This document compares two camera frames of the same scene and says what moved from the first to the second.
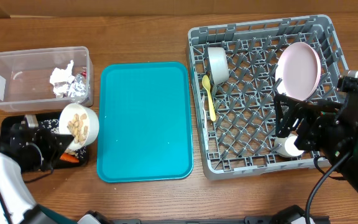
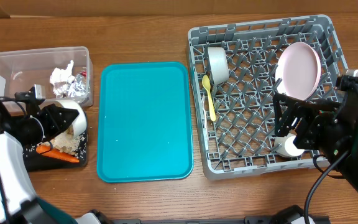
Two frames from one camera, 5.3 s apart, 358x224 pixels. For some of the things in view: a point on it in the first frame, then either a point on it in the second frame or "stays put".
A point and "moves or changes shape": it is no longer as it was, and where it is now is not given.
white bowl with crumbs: [219, 64] stays put
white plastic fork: [204, 111] stays put
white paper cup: [288, 148] stays put
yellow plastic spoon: [206, 82] stays put
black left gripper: [56, 148] -> [53, 113]
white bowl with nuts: [80, 121] moves or changes shape
